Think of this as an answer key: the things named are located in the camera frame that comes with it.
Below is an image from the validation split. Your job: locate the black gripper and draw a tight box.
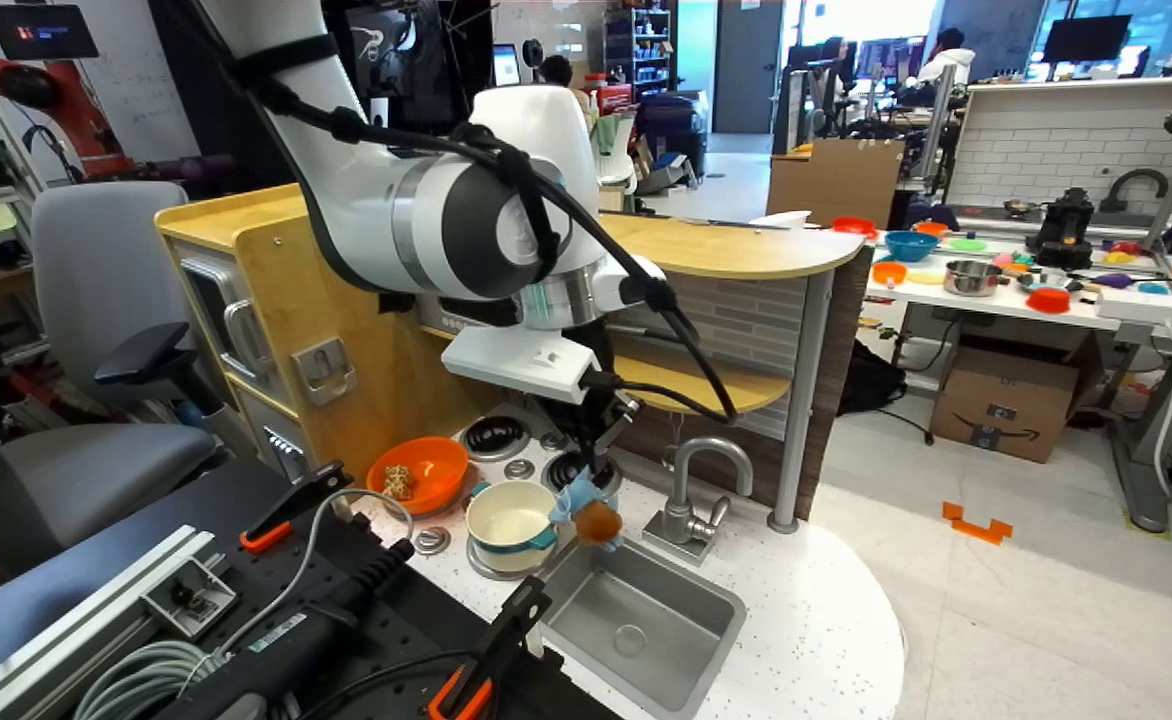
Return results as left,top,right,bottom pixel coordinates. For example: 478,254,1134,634
561,360,647,513

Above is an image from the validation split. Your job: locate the orange and blue toy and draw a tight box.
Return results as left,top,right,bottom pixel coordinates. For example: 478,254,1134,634
554,468,623,547

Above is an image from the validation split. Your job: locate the white bowl teal stripe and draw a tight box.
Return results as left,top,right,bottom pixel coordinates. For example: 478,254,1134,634
458,477,564,582

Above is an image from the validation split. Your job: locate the white bowl with food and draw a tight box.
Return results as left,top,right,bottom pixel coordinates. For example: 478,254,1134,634
458,525,577,584

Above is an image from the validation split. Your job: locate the steel toy sink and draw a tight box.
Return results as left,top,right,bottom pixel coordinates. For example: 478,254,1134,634
527,531,752,720

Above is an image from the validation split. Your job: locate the red toy bowl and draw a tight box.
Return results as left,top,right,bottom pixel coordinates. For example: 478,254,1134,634
1022,284,1077,321
827,213,885,250

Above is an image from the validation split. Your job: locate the teal toy bowl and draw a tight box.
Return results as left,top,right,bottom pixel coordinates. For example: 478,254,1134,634
878,230,941,270

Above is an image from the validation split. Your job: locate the black coil stove burner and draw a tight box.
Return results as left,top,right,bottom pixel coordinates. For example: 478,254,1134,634
538,447,619,496
458,412,537,466

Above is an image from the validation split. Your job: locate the grey toy faucet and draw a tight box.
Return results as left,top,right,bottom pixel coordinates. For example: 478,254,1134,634
641,432,759,565

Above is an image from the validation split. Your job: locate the clear cup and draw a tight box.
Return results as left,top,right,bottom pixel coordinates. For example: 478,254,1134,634
338,486,417,547

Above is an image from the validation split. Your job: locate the black bag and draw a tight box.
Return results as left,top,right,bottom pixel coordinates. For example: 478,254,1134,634
835,335,912,416

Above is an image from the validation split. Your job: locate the black tube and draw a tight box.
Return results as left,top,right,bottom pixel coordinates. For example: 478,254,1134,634
146,538,419,720

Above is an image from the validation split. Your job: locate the wooden toy kitchen unit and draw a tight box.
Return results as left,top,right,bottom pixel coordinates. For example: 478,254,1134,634
153,182,912,720

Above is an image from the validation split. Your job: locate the large brown cardboard box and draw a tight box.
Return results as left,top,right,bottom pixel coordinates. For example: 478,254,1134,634
765,138,907,231

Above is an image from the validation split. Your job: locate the printed cardboard box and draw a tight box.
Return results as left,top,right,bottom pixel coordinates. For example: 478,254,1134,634
926,339,1083,468

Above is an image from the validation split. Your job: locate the steel toy pot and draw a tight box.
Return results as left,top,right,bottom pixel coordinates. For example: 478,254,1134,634
941,257,1007,301

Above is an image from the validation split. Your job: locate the tall storage shelf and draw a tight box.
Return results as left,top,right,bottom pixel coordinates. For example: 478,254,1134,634
598,0,680,92

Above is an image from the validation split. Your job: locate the grey door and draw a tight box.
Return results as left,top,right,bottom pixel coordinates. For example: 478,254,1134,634
711,0,792,138

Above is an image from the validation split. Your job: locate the white table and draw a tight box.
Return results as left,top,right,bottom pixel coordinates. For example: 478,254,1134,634
858,231,1172,538

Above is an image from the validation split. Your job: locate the grey padded office chair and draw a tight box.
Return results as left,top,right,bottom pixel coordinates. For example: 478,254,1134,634
0,178,237,543

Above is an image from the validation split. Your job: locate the person in white shirt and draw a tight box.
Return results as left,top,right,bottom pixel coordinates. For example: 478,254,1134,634
916,30,981,95

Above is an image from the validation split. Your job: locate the white box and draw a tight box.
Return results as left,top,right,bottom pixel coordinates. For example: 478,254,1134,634
1096,284,1172,332

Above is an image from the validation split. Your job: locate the white tiled panel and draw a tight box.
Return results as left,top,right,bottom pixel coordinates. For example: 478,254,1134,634
945,74,1172,226

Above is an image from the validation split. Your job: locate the dark desk monitor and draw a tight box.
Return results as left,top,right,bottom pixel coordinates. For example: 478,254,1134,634
1041,11,1134,67

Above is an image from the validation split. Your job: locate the red machine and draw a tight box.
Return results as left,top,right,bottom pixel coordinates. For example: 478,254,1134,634
0,53,126,186

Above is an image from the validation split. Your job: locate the black clamp orange handle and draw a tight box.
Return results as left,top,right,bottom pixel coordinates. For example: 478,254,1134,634
237,462,354,561
419,572,554,720

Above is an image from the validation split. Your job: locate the grey cable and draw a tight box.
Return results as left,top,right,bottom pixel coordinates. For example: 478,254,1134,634
201,490,354,665

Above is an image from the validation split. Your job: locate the orange plastic bracket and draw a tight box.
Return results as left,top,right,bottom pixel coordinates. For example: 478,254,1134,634
941,502,1015,547

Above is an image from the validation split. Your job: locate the aluminium rail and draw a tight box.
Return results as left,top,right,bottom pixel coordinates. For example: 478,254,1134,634
0,519,221,720

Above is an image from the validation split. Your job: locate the wall screen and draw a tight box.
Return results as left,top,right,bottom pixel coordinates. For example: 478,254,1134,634
0,0,105,63

